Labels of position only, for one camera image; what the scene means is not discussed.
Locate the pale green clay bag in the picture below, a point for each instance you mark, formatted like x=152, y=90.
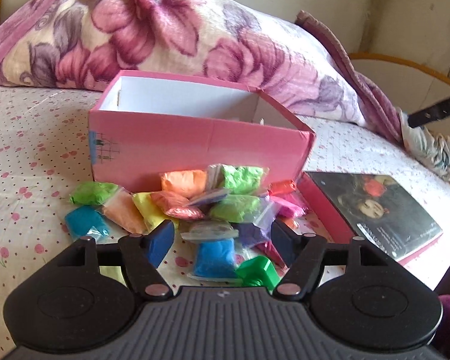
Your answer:
x=237, y=209

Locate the pink cardboard box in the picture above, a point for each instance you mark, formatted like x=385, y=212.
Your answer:
x=148, y=123

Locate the green clay bag by box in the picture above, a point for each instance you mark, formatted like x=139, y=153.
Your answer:
x=242, y=179

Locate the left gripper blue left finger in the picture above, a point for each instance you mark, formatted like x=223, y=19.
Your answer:
x=141, y=257

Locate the cyan clay bag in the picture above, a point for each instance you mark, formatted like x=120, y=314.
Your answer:
x=86, y=221

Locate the box lid with woman photo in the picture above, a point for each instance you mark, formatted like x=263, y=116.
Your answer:
x=375, y=207

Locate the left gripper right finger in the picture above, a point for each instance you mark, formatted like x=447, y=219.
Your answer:
x=303, y=255

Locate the purple clay bag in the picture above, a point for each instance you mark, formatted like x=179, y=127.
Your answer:
x=251, y=235

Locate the light green clay bag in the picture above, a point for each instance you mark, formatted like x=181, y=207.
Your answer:
x=92, y=193

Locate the cherry print bed sheet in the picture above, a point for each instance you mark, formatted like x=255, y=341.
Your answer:
x=44, y=155

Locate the floral pink blanket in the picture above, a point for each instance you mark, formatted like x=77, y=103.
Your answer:
x=84, y=44

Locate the orange clay bag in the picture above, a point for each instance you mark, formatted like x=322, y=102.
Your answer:
x=184, y=183

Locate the yellow clay bag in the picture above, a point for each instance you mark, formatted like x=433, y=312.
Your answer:
x=152, y=215

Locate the magenta clay bag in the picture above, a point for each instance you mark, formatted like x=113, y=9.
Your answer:
x=290, y=207

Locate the floral pillow at right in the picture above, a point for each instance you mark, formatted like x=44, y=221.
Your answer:
x=431, y=149

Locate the red clay bag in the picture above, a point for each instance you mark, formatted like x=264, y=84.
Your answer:
x=282, y=187

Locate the white bed headboard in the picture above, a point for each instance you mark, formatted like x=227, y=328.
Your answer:
x=409, y=86

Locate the blue clay bag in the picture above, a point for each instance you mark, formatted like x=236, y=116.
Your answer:
x=216, y=260

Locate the peach clay bag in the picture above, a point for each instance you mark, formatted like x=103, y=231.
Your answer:
x=121, y=210

